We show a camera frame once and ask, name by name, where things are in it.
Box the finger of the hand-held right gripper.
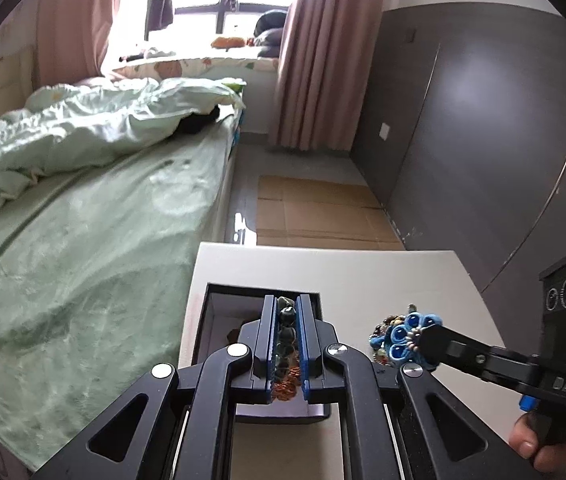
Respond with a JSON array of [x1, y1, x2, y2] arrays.
[[415, 325, 538, 387]]

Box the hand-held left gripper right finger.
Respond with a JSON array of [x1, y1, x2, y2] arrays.
[[295, 294, 548, 480]]

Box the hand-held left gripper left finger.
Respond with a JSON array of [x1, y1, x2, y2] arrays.
[[28, 294, 277, 480]]

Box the multicolour bead bracelet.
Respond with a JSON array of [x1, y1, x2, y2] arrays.
[[270, 297, 300, 402]]

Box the blue flower hair ornament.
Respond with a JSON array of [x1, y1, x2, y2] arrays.
[[368, 304, 444, 372]]

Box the black jewelry box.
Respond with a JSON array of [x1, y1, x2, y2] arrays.
[[190, 282, 334, 423]]

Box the person's right hand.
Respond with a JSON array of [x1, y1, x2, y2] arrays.
[[508, 411, 566, 477]]

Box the flattened cardboard sheet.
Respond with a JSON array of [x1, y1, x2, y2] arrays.
[[255, 175, 407, 252]]

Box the bed with green sheet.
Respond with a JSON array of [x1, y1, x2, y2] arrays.
[[0, 105, 245, 480]]

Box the pale green duvet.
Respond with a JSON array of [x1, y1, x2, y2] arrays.
[[0, 77, 247, 239]]

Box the floral printed cushion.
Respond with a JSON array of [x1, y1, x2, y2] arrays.
[[112, 55, 282, 82]]

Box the orange plush toy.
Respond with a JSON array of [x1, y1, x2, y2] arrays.
[[211, 35, 257, 50]]

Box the dark blue cushions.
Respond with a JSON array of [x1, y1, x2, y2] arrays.
[[252, 9, 290, 59]]

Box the pink curtain beside headboard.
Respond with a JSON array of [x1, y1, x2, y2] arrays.
[[36, 0, 125, 87]]

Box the pink curtain beside grey wall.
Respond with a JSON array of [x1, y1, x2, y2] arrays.
[[267, 0, 389, 153]]

